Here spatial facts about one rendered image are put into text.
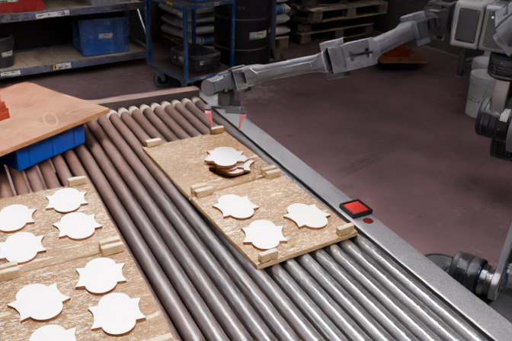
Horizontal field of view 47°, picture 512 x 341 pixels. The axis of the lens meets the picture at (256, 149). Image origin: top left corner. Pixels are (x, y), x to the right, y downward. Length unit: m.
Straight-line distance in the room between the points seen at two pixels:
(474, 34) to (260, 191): 0.88
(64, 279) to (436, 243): 2.40
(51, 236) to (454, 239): 2.46
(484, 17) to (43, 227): 1.53
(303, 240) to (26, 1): 4.52
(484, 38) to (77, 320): 1.51
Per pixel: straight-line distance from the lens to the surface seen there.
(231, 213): 1.81
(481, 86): 5.36
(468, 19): 2.12
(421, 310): 1.58
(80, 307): 1.52
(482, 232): 3.77
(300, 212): 1.83
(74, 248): 1.72
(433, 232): 3.65
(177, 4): 5.07
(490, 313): 1.64
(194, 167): 2.10
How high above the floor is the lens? 1.90
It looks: 26 degrees down
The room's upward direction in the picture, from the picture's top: 2 degrees clockwise
